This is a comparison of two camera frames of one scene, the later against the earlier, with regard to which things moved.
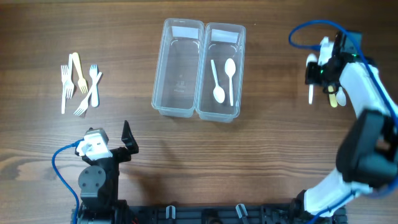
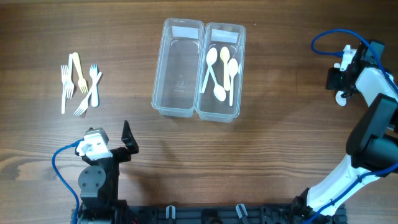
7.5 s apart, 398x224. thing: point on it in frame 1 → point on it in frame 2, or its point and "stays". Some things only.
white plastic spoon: x=341 y=98 stays
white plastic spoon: x=311 y=58 → x=211 y=58
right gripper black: x=310 y=77 → x=332 y=81
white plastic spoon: x=218 y=93 stays
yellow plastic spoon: x=333 y=99 → x=225 y=55
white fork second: x=69 y=85 stays
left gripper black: x=121 y=152 stays
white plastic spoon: x=230 y=69 stays
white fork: x=95 y=94 stays
